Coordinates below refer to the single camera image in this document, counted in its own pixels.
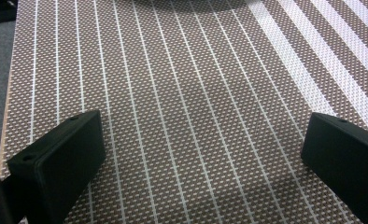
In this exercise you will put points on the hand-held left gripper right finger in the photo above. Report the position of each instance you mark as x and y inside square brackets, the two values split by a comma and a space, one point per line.
[347, 161]

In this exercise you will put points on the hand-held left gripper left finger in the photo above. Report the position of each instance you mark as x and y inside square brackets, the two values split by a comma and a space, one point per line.
[59, 161]

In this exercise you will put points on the brown striped woven mat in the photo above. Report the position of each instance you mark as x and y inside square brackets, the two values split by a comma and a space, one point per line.
[188, 93]

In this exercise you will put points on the dark object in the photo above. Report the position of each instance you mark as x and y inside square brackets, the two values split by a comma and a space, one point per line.
[0, 9]

